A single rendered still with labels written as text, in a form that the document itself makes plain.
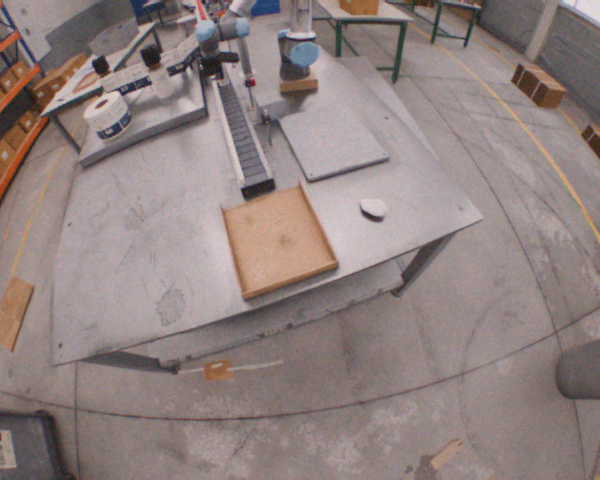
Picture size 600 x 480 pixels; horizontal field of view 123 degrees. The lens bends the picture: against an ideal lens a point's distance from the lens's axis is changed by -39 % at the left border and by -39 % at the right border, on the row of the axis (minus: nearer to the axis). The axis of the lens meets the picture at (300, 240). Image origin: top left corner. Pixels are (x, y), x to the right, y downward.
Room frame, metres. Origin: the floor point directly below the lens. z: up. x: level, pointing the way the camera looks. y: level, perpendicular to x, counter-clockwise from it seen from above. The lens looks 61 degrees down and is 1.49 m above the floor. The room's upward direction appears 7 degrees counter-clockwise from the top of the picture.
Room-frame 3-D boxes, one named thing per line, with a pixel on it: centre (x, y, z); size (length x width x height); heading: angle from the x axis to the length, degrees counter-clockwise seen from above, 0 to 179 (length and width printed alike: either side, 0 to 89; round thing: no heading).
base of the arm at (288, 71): (1.25, -0.07, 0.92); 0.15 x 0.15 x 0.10
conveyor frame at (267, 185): (1.35, 0.31, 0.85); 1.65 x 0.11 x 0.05; 14
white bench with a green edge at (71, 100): (2.92, 1.86, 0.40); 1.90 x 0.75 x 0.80; 2
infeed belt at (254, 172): (1.35, 0.31, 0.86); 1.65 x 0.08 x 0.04; 14
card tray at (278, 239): (0.38, 0.07, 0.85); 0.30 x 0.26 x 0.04; 14
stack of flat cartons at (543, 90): (2.79, -3.66, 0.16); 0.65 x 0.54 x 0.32; 7
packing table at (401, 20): (3.73, -0.89, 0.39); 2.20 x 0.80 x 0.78; 2
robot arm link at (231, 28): (1.09, 0.15, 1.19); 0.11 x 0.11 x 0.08; 13
